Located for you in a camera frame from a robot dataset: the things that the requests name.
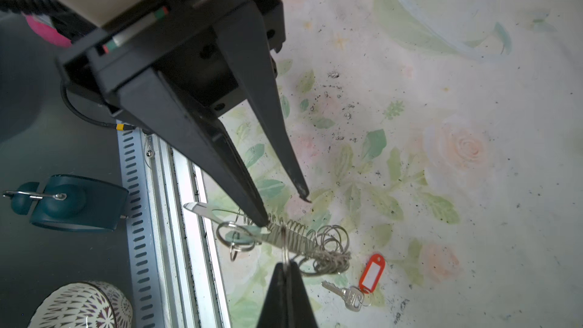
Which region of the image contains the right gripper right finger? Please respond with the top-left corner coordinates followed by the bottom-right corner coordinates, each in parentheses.
top-left (285, 261), bottom-right (318, 328)

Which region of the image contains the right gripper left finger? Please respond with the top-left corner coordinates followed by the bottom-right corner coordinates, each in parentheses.
top-left (256, 263), bottom-right (287, 328)

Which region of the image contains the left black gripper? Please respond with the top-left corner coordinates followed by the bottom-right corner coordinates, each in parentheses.
top-left (58, 0), bottom-right (310, 226)

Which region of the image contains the small silver key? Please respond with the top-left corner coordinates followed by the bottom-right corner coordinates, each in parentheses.
top-left (321, 281), bottom-right (364, 312)

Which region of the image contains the red key tag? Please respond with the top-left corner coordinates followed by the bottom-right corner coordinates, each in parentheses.
top-left (358, 254), bottom-right (386, 294)

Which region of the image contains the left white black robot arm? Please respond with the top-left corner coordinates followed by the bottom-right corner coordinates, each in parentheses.
top-left (1, 0), bottom-right (309, 226)

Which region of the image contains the white patterned round object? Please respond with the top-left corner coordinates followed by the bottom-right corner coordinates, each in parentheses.
top-left (28, 281), bottom-right (133, 327)

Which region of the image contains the dark teal device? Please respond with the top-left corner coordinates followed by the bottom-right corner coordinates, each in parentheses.
top-left (3, 175), bottom-right (129, 232)

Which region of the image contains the clear glass bowl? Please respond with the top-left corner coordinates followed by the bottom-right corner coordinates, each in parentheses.
top-left (396, 0), bottom-right (513, 61)

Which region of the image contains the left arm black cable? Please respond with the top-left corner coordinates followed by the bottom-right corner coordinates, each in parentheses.
top-left (58, 79), bottom-right (138, 132)

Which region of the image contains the aluminium front rail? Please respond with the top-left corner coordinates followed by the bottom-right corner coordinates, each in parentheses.
top-left (118, 129), bottom-right (231, 327)

